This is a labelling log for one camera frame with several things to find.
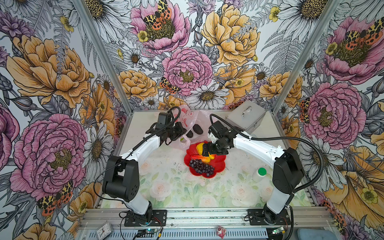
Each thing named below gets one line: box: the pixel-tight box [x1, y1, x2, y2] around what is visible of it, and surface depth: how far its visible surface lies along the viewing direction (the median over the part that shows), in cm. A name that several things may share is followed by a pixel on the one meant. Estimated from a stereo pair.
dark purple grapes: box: [189, 159, 215, 177], surface depth 89 cm
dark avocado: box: [193, 124, 204, 135], surface depth 109 cm
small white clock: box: [95, 220, 114, 240], surface depth 70 cm
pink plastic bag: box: [169, 105, 212, 150], surface depth 93 cm
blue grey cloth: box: [297, 228, 339, 240], surface depth 69 cm
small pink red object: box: [216, 225, 227, 239], surface depth 68 cm
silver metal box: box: [225, 100, 267, 135], surface depth 100 cm
